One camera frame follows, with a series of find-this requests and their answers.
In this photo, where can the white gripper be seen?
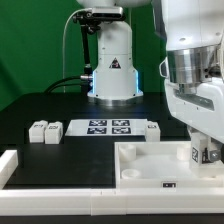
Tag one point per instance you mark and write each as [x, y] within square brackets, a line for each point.
[203, 111]

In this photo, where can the white square tabletop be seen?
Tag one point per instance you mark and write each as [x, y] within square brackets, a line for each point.
[163, 164]

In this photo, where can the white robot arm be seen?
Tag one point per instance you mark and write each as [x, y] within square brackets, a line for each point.
[193, 69]

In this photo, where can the white tag sheet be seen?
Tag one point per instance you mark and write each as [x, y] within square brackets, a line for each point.
[106, 127]

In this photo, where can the white U-shaped fence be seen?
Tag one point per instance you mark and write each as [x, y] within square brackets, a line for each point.
[103, 202]

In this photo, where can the black camera on stand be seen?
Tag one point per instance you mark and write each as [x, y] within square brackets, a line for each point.
[86, 43]

